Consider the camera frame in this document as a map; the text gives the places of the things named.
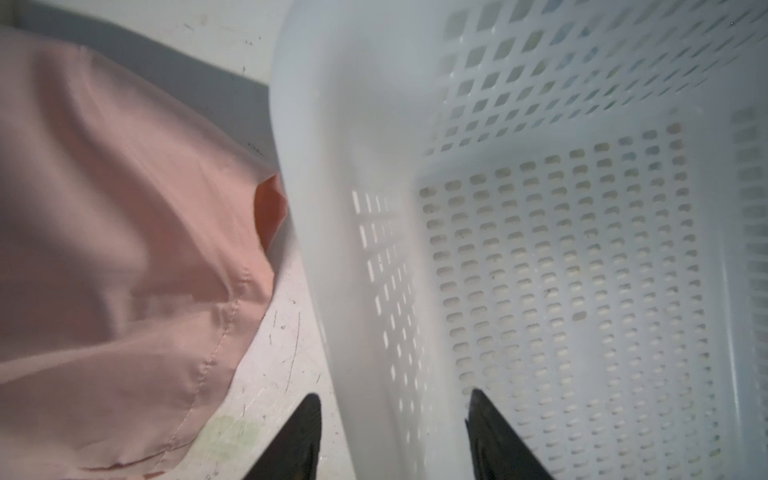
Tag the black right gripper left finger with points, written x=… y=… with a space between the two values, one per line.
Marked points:
x=294 y=451

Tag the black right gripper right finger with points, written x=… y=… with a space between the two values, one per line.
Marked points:
x=496 y=449

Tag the white plastic basket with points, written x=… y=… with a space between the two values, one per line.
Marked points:
x=562 y=204

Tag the pink shorts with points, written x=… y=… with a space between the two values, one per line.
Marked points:
x=134 y=273

